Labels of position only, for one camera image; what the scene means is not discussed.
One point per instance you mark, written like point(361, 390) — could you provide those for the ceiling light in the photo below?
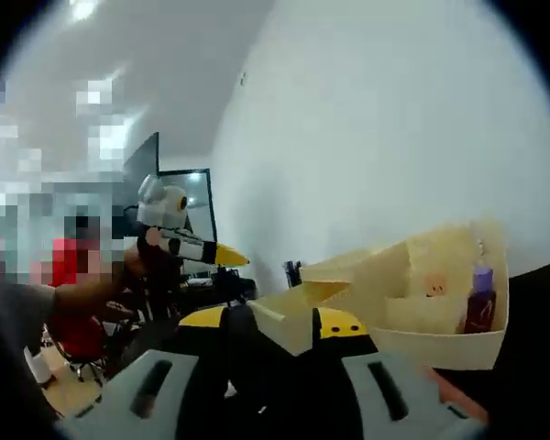
point(82, 8)

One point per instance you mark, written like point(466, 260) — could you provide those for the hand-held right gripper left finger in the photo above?
point(133, 403)

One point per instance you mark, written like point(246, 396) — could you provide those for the person's left hand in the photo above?
point(153, 270)

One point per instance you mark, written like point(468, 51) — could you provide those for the black mesh pen holder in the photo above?
point(293, 275)

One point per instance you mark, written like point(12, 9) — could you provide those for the black table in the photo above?
point(531, 321)

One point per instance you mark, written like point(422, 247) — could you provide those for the person's right hand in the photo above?
point(463, 403)

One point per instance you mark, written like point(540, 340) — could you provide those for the person in grey shirt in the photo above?
point(9, 330)

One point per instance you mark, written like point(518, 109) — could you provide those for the cream desktop organizer cabinet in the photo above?
point(417, 339)

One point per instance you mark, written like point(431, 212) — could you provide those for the white cylinder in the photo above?
point(39, 366)

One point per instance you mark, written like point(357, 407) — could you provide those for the black background desk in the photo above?
point(220, 289)

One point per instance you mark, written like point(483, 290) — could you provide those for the cream drawer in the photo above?
point(284, 321)

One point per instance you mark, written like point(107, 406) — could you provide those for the small wall fixture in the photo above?
point(243, 78)

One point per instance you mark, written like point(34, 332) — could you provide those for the office chair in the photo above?
point(89, 366)

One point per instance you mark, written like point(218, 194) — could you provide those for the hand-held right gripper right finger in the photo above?
point(408, 403)

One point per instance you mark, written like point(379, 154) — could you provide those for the yellow lace-trimmed cloth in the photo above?
point(435, 284)

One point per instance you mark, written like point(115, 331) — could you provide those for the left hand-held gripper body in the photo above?
point(160, 201)

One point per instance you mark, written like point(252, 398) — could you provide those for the purple cap cosmetic bottle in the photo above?
point(480, 307)

